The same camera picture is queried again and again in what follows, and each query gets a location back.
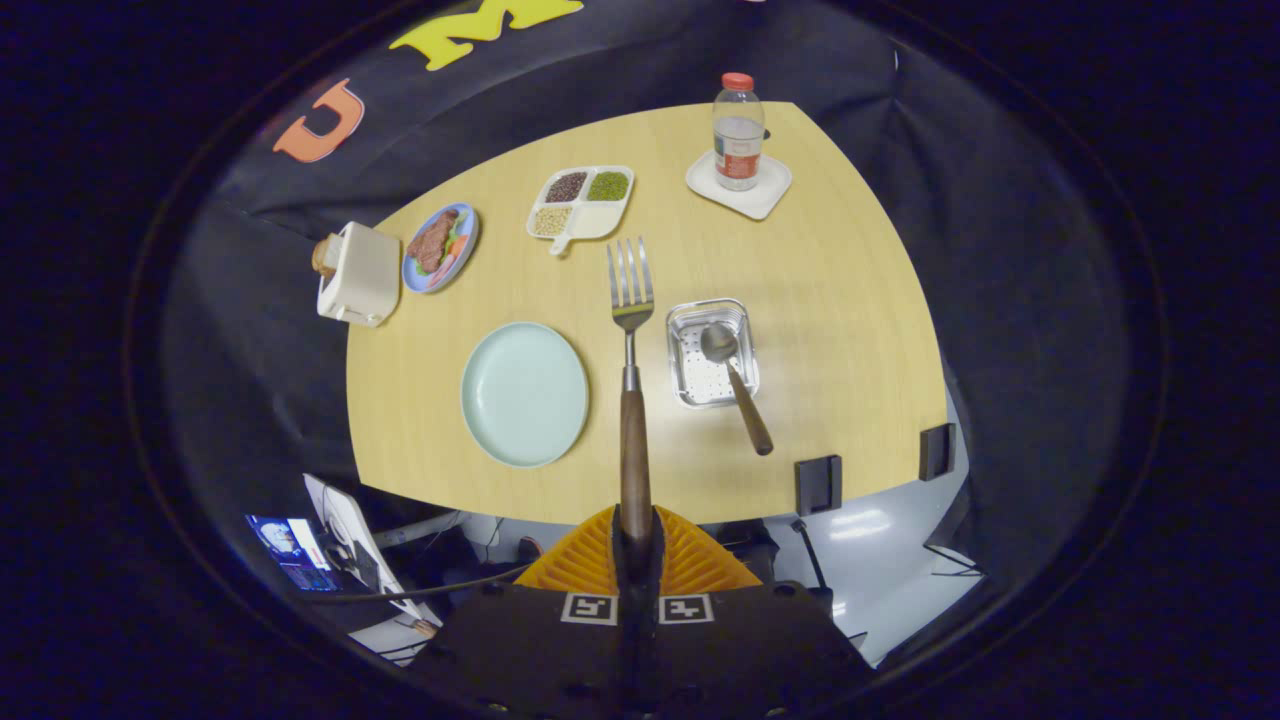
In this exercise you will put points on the blue plate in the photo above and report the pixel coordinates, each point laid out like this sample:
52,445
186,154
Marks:
468,222

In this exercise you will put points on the white toaster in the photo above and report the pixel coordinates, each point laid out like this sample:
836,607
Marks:
362,278

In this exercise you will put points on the brown bread slice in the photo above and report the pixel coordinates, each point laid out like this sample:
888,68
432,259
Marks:
323,258

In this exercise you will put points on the brown beans pile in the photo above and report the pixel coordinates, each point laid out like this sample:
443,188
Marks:
566,187

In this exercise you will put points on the perforated metal basket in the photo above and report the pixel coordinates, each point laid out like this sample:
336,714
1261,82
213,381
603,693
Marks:
700,380

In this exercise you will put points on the laptop screen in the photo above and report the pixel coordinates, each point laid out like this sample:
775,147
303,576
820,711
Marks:
292,552

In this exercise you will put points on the green beans pile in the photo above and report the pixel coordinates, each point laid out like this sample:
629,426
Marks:
607,186

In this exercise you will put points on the white compartment tray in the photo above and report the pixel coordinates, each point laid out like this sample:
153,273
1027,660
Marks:
598,218

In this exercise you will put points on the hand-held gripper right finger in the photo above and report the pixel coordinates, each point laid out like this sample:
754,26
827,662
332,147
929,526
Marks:
740,650

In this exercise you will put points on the black table clamp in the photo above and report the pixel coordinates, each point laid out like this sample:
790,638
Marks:
937,452
818,486

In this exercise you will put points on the light green plate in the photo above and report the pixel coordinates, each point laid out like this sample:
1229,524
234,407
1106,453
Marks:
524,395

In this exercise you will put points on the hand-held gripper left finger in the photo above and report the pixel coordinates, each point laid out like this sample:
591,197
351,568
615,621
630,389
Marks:
540,650

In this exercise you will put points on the brown meat slice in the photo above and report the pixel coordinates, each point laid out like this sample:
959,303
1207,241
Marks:
432,242

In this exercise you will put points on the beige beans pile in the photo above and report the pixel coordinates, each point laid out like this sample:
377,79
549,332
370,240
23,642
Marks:
551,220

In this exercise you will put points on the sliced vegetables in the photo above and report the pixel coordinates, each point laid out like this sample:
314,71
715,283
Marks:
452,250

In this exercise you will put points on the white square coaster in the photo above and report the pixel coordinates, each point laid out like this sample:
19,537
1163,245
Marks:
760,200

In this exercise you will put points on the clear water bottle red cap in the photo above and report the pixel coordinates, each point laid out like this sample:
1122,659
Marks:
739,135

